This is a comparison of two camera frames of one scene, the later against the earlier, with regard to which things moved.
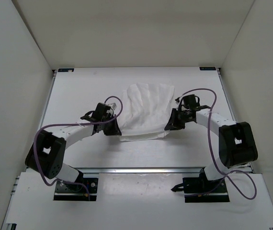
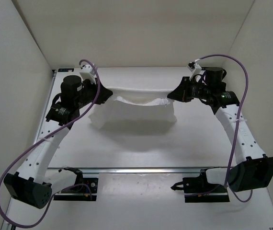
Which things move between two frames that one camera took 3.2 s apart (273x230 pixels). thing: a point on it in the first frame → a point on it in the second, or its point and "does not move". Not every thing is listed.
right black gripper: [173, 124] → [182, 94]
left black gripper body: [107, 118] → [89, 92]
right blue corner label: [207, 68] does not move
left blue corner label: [66, 70] does not move
